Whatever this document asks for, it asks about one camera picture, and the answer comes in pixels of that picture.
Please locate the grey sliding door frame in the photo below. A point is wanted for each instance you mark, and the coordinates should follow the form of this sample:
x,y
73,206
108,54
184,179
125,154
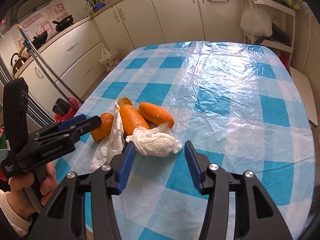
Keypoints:
x,y
37,110

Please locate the dark shallow pan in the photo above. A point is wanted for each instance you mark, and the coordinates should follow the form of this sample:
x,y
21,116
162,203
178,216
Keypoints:
x,y
277,36

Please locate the blue checked tablecloth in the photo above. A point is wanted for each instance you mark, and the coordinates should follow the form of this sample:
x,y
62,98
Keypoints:
x,y
225,155
225,80

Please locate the white trolley rack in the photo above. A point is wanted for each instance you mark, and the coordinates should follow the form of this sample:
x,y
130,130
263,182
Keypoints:
x,y
275,5

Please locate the pink wall stickers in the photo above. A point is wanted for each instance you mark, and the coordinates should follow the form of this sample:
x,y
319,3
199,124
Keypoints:
x,y
42,25

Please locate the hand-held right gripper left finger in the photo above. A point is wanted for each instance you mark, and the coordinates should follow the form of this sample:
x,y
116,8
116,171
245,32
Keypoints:
x,y
126,165

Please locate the person's left forearm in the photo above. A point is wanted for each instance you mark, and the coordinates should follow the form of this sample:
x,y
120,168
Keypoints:
x,y
12,220

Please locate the white tissue wad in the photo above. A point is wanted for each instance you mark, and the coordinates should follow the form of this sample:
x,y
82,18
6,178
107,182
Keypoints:
x,y
155,142

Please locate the bulging white plastic bag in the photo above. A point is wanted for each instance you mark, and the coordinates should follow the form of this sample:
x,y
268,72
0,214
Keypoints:
x,y
255,22

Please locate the white paper napkin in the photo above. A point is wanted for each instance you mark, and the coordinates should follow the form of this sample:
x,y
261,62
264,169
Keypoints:
x,y
115,140

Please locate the black wok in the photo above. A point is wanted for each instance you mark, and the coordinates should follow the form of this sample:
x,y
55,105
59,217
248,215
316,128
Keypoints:
x,y
63,23

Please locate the copper kettle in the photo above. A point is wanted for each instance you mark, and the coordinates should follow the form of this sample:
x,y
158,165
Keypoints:
x,y
20,63

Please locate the cream kitchen drawer cabinet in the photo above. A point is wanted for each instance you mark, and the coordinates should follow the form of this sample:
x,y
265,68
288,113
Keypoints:
x,y
75,55

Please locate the cream drawer and door cabinet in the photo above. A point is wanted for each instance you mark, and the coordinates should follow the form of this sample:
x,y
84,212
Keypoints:
x,y
303,30

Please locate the person's left hand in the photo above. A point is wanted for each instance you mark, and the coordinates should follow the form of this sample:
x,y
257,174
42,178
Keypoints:
x,y
18,197

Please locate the blue packet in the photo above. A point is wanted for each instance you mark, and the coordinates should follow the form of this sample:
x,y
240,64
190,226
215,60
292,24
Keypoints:
x,y
99,7

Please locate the cream flat board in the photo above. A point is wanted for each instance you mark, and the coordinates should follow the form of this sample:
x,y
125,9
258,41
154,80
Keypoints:
x,y
303,92

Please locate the cream kitchen door cabinets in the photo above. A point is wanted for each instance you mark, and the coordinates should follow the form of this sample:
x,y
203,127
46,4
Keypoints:
x,y
162,10

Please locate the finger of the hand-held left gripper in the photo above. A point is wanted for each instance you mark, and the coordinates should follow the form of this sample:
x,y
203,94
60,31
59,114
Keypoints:
x,y
72,121
90,125

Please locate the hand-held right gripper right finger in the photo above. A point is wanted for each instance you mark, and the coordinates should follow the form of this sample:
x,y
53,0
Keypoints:
x,y
193,165

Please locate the red plastic bag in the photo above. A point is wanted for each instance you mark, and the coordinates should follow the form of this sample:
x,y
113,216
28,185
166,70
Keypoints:
x,y
73,105

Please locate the floral waste bin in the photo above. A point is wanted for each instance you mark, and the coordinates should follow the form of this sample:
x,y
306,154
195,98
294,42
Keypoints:
x,y
110,62

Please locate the orange peel piece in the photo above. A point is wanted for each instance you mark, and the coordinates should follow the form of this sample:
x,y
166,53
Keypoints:
x,y
102,127
156,113
132,120
125,101

